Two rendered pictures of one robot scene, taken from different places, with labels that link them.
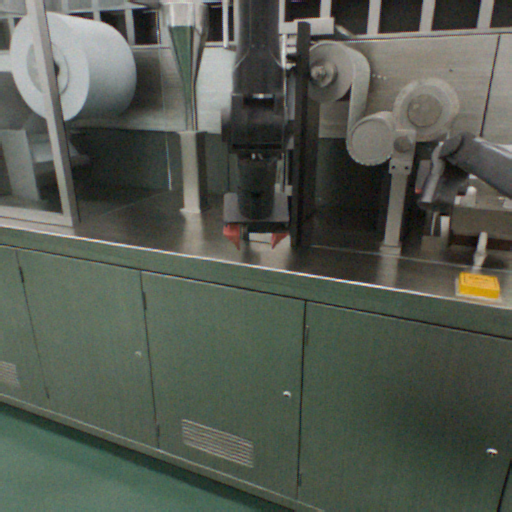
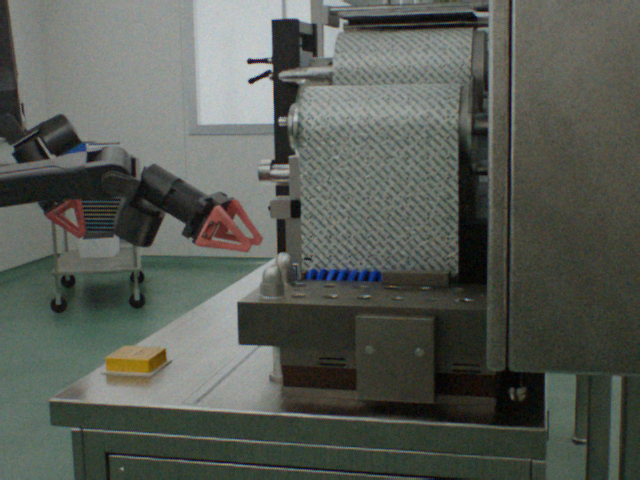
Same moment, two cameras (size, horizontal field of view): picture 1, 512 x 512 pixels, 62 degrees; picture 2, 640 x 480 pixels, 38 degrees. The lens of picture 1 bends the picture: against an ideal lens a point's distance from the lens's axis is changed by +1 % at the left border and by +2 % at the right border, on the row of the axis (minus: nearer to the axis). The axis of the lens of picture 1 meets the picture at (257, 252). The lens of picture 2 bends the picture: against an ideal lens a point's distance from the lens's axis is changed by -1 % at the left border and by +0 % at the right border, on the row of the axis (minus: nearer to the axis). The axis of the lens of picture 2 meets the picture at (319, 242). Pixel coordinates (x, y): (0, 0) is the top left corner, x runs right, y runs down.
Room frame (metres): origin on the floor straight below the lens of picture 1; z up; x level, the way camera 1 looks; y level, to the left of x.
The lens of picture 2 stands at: (0.87, -1.86, 1.30)
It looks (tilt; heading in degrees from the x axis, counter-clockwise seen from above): 9 degrees down; 81
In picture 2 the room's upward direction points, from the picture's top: 1 degrees counter-clockwise
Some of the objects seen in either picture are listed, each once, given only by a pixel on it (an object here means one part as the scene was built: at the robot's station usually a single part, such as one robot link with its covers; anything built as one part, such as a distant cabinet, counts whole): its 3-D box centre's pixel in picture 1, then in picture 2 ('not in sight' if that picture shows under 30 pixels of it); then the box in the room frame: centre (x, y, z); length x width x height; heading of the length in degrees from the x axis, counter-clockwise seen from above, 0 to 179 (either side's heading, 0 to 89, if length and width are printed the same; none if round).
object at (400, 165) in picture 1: (397, 192); (291, 249); (1.06, -0.36, 1.05); 0.06 x 0.05 x 0.31; 158
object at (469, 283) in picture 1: (478, 285); (136, 359); (0.81, -0.46, 0.91); 0.07 x 0.07 x 0.02; 68
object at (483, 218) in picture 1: (482, 202); (394, 314); (1.16, -0.63, 1.00); 0.40 x 0.16 x 0.06; 158
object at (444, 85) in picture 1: (424, 110); (307, 127); (1.08, -0.41, 1.25); 0.15 x 0.01 x 0.15; 68
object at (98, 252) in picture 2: not in sight; (96, 221); (0.39, 4.40, 0.51); 0.91 x 0.58 x 1.02; 92
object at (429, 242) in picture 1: (432, 228); not in sight; (1.17, -0.51, 0.92); 0.28 x 0.04 x 0.04; 158
